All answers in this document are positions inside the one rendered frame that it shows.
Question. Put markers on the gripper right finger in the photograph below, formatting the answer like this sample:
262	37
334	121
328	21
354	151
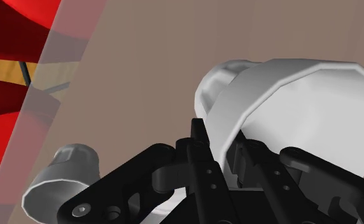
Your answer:
324	183

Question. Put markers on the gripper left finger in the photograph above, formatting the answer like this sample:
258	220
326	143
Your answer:
200	167

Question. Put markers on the white mug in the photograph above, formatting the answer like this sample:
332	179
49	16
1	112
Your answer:
309	108

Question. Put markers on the small grey cup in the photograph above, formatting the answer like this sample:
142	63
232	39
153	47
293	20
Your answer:
64	173

